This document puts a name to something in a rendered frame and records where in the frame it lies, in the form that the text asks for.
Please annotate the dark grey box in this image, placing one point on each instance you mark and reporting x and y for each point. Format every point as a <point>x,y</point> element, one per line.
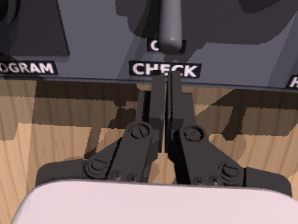
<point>236,44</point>

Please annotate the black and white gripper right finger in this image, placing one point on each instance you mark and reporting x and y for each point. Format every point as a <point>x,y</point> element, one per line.
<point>204,163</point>

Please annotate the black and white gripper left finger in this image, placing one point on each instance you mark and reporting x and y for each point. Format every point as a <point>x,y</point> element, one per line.
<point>125,159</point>

